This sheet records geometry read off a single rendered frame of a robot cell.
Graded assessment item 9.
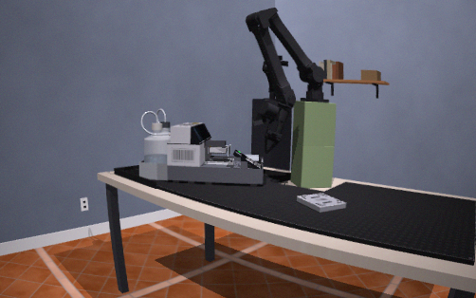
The white plastic bottle with cap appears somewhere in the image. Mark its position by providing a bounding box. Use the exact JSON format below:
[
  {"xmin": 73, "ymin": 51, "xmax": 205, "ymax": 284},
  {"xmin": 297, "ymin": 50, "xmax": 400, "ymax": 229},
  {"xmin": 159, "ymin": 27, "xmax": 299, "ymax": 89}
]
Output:
[{"xmin": 144, "ymin": 123, "xmax": 171, "ymax": 164}]

